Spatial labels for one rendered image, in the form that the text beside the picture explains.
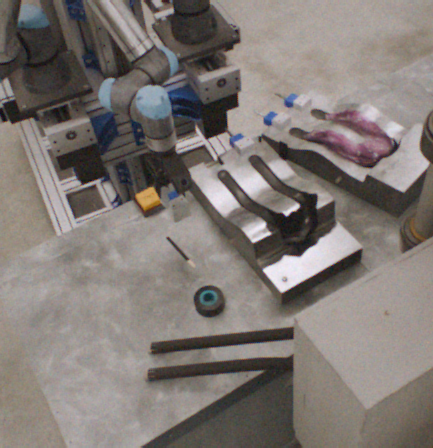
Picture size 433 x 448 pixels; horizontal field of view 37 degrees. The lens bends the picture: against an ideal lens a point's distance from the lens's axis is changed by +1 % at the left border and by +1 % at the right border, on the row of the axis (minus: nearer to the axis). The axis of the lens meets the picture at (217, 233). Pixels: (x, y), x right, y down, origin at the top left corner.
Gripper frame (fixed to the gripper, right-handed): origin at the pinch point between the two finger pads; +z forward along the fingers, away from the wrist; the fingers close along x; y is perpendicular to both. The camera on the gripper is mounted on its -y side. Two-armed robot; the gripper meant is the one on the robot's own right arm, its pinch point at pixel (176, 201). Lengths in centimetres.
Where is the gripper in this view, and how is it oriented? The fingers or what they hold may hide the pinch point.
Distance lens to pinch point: 173.5
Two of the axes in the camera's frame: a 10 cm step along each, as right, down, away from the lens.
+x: -8.5, 4.5, -2.7
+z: 0.8, 6.2, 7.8
